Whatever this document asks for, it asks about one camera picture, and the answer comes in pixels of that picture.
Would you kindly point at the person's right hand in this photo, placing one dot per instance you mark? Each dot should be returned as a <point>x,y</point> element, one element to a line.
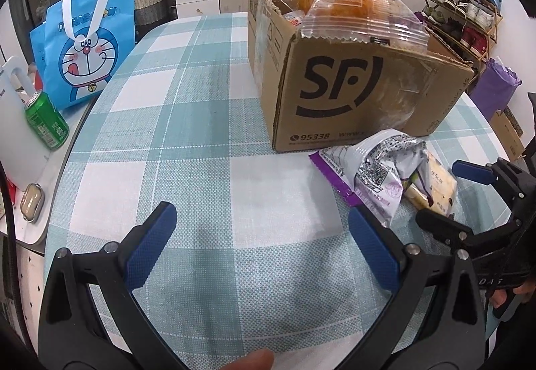
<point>525,287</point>

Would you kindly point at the metal shoe rack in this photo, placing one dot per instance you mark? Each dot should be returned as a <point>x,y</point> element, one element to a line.
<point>495,28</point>

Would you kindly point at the beige earbuds case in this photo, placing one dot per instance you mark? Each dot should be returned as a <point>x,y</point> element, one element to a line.
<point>32,202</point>

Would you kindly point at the blue cartoon tote bag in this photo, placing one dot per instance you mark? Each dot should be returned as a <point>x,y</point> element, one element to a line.
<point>88,60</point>

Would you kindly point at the small cardboard box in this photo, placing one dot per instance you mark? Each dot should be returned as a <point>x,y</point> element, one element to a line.
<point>506,131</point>

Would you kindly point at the checked teal tablecloth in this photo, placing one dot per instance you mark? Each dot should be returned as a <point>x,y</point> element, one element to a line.
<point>188,123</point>

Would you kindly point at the brown cardboard box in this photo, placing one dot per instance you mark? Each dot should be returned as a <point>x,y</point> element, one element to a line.
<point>335,102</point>

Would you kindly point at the wicker basket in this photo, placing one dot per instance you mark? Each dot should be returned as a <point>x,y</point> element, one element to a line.
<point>150,5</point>

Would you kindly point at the cream snack packet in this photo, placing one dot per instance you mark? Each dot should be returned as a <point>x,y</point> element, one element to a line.
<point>437,185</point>

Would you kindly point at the rows of shoes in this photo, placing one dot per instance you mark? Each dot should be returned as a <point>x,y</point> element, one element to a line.
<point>473,14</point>

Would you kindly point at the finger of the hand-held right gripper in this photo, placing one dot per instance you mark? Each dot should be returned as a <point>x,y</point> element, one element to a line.
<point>444,227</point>
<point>471,171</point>

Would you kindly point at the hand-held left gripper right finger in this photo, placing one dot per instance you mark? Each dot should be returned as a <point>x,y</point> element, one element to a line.
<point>372,252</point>

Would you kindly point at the silver purple snack bag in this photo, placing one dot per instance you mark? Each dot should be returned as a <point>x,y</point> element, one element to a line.
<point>368,169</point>

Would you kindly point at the green drink can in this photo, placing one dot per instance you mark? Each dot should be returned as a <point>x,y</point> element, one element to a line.
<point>47,123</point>

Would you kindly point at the person's left hand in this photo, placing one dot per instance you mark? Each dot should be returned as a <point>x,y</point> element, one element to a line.
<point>251,361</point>

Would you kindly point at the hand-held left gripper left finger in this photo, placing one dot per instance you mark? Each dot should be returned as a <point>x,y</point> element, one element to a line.
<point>146,248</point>

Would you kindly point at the white electric kettle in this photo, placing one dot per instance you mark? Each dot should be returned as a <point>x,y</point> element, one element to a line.
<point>16,143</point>

